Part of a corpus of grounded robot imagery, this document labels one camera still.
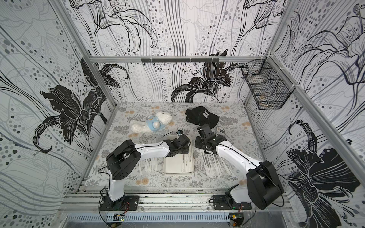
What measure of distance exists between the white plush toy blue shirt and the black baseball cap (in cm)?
15

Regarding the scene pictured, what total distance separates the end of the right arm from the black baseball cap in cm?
29

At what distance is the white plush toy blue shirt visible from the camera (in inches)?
37.1

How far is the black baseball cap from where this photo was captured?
1041 mm

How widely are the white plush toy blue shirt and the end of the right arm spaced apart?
12.4 inches

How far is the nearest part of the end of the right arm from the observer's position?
0.60 m
